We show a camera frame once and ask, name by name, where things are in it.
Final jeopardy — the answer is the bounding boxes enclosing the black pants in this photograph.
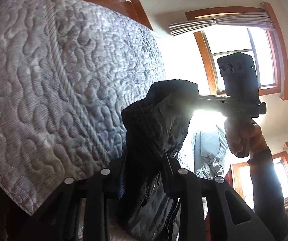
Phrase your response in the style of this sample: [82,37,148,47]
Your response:
[116,80,199,240]

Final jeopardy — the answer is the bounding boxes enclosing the right forearm dark sleeve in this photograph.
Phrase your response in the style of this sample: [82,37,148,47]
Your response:
[248,148,288,240]

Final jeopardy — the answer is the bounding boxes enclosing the person's right hand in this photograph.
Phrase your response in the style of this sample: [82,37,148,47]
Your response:
[224,118,268,158]

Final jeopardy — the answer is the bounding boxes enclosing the grey-green comforter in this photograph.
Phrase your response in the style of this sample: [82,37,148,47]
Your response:
[177,125,229,180]

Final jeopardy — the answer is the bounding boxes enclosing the wooden framed window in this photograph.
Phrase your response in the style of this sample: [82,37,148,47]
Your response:
[185,2,288,101]

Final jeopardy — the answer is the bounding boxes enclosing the striped curtain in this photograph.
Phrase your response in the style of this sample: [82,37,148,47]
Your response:
[169,11,275,37]

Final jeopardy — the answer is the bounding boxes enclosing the purple quilted bedspread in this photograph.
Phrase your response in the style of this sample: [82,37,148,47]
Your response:
[0,0,165,215]

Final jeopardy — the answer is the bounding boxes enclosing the black camera box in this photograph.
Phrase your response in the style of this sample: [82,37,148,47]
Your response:
[217,52,260,103]

